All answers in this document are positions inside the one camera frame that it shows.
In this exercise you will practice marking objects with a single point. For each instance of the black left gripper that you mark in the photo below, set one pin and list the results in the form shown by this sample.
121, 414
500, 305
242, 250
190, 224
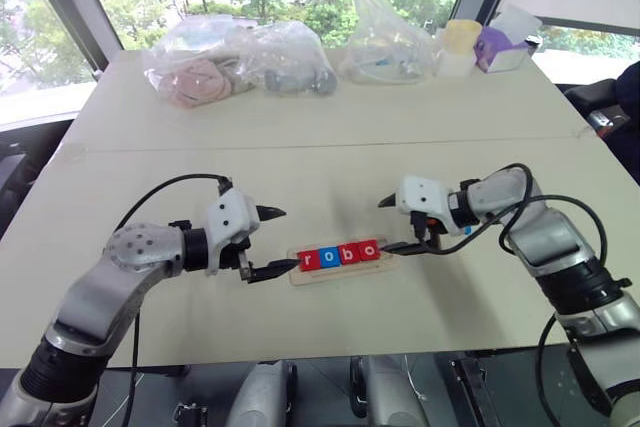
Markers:
235, 257

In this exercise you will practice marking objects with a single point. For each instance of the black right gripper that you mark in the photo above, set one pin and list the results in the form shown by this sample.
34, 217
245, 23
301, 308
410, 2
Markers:
429, 232

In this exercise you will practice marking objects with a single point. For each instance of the red letter o block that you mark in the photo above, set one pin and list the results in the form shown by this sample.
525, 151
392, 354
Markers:
369, 250

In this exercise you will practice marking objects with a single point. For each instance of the red letter r block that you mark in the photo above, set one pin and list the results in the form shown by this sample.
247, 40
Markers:
308, 260

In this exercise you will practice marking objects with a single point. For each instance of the red letter b block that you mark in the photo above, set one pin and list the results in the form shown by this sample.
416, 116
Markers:
350, 254

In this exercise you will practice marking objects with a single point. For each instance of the blue letter o block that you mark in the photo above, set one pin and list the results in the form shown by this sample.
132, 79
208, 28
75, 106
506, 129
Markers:
330, 257

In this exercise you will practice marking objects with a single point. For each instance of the wooden letter tray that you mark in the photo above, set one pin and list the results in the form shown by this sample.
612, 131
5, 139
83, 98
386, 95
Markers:
345, 274

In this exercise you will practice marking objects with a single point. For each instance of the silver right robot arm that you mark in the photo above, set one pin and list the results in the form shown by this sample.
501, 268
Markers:
560, 242

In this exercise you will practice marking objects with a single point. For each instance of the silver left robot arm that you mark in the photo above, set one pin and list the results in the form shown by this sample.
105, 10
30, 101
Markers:
110, 287

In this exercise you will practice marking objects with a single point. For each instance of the grey rounded shell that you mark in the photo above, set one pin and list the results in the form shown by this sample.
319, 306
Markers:
387, 397
262, 397

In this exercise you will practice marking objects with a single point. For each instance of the clear bag with grey objects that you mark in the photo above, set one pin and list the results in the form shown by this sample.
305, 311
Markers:
295, 67

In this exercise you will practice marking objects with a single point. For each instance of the clear bag with pink cloth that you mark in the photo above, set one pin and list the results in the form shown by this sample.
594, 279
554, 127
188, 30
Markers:
200, 79

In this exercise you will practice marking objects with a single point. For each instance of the clear bag with tubes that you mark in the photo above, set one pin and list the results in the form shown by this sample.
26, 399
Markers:
385, 42

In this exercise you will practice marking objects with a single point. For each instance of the black table leg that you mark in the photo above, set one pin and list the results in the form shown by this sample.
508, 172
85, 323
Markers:
475, 392

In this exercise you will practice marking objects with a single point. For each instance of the yellow white plastic cup stack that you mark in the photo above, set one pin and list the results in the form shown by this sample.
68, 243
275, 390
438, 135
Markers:
457, 47

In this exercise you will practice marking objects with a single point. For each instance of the purple tissue box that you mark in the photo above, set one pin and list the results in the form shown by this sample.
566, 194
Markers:
500, 52

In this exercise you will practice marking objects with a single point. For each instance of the dark seat with person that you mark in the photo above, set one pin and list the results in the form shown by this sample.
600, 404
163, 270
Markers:
627, 112

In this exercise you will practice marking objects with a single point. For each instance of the black chair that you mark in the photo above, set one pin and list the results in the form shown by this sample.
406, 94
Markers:
12, 167

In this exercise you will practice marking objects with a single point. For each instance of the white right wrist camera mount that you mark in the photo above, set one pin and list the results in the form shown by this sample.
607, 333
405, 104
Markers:
425, 197

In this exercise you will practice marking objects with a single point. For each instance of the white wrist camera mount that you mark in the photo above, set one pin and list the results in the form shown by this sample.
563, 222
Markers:
230, 217
425, 197

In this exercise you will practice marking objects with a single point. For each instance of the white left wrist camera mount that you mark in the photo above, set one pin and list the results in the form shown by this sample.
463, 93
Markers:
230, 217

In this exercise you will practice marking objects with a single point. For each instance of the small black bracket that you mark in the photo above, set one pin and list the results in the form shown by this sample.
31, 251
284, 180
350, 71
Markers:
190, 414

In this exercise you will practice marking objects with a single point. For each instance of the grey window frame post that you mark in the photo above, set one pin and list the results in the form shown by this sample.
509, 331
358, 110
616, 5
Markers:
480, 4

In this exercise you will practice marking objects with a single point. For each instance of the black window frame post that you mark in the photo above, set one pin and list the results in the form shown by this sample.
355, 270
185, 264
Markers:
65, 12

